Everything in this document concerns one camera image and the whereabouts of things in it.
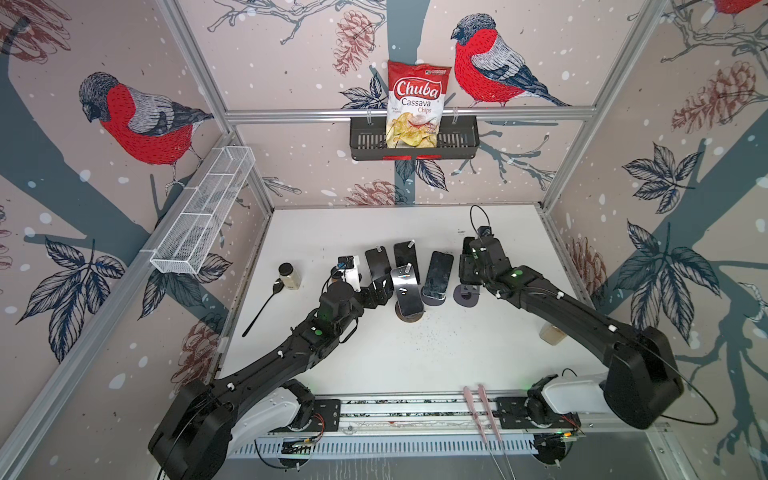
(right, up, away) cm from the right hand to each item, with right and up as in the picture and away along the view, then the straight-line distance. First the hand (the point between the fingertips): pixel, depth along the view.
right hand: (467, 264), depth 86 cm
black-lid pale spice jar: (-55, -5, +7) cm, 55 cm away
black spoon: (-61, -9, +12) cm, 63 cm away
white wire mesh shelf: (-72, +7, -14) cm, 74 cm away
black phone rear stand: (-18, +3, +8) cm, 20 cm away
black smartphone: (-8, -4, +5) cm, 10 cm away
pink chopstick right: (+2, -36, -13) cm, 38 cm away
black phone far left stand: (-26, -2, +6) cm, 27 cm away
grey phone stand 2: (+1, -10, +5) cm, 12 cm away
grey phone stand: (-10, -12, +6) cm, 17 cm away
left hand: (-26, -3, -7) cm, 27 cm away
